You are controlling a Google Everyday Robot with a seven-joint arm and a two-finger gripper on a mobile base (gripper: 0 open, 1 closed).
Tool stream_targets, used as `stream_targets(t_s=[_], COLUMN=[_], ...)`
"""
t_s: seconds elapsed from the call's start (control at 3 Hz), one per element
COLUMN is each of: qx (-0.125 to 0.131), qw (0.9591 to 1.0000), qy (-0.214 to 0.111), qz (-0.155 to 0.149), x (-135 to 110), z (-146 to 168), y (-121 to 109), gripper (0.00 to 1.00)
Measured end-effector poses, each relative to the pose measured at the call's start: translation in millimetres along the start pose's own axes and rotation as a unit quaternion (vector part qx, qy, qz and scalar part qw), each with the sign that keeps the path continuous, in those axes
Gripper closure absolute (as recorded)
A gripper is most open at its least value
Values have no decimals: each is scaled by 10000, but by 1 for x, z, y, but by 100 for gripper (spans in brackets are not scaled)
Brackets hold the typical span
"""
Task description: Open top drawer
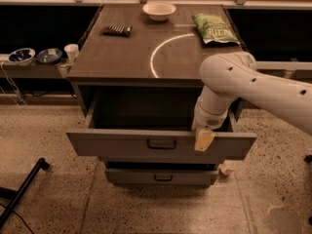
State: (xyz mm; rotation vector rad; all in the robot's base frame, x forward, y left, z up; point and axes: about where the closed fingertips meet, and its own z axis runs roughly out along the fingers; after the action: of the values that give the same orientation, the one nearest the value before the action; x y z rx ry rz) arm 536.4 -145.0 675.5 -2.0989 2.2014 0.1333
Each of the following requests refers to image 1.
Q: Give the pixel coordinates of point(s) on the grey top drawer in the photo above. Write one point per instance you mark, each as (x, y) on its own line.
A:
(153, 130)

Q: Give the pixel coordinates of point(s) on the blue grey bowl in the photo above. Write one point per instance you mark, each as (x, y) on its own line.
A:
(49, 56)

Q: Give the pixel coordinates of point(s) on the low side shelf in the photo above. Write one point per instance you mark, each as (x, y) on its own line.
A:
(36, 70)

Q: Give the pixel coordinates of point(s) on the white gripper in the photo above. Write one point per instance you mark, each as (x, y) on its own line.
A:
(208, 119)

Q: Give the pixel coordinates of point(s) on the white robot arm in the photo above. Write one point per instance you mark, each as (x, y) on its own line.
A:
(227, 77)

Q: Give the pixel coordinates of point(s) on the black metal stand leg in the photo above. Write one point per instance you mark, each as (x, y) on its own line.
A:
(13, 196)

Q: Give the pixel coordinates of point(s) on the dark snack bar packet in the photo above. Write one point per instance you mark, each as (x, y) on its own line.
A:
(124, 31)

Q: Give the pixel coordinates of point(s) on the grey bottom drawer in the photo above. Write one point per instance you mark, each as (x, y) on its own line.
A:
(170, 177)

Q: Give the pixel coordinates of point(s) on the grey drawer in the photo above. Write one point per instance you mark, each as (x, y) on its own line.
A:
(153, 130)
(170, 177)

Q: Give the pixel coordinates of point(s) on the blue patterned bowl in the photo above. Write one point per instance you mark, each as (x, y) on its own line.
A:
(22, 57)

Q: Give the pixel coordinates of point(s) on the white bowl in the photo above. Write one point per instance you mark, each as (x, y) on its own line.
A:
(159, 11)

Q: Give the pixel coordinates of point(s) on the white paper cup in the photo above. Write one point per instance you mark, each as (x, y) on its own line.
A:
(72, 51)

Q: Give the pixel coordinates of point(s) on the green chip bag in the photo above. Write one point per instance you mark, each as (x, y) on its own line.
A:
(213, 28)

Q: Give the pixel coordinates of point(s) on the grey drawer cabinet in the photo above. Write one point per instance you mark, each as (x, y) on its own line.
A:
(158, 58)

